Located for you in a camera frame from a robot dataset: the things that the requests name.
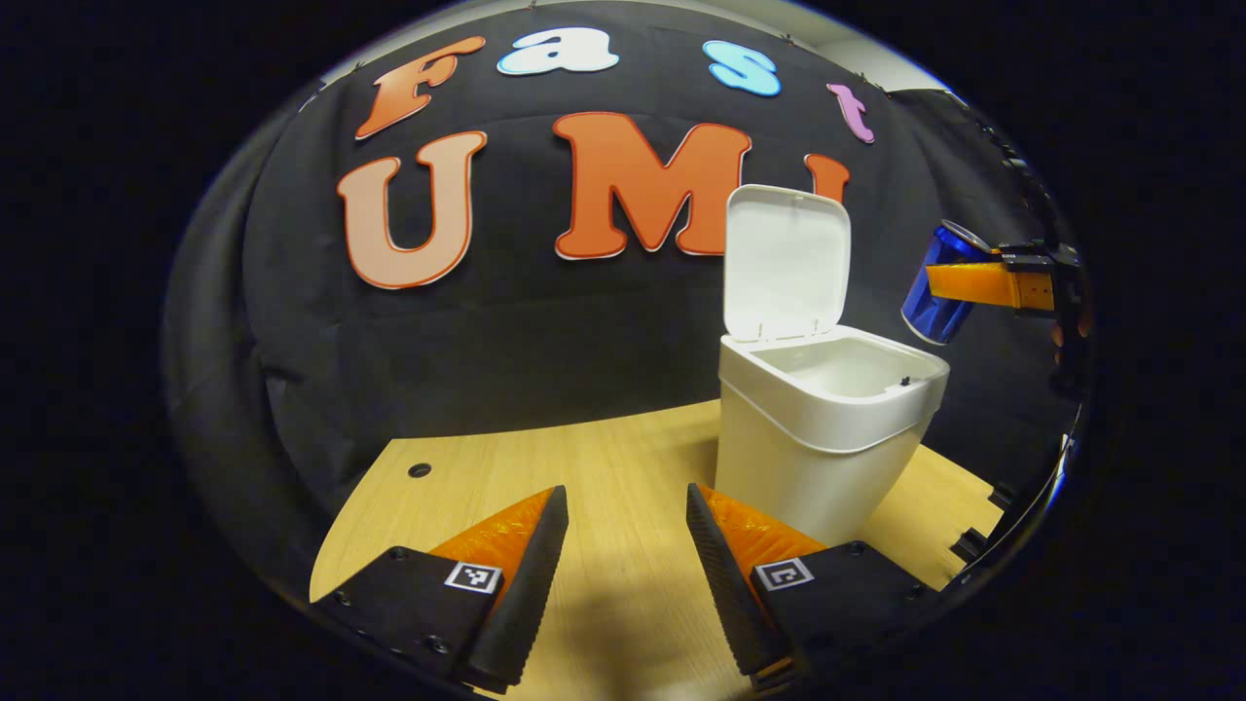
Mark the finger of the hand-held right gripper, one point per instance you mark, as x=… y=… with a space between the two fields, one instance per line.
x=1032 y=263

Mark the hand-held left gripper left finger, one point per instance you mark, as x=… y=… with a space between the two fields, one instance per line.
x=521 y=584

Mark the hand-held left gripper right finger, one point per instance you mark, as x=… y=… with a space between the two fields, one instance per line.
x=730 y=584

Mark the blue pop can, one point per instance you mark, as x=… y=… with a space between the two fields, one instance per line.
x=934 y=312

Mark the white desktop garbage bin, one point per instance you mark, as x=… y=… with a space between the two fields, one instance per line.
x=818 y=438

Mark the wooden desktop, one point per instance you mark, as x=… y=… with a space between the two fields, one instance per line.
x=623 y=487

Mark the black backdrop cloth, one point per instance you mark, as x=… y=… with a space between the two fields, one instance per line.
x=584 y=331

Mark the dark furniture frame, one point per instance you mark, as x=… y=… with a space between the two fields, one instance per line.
x=970 y=545

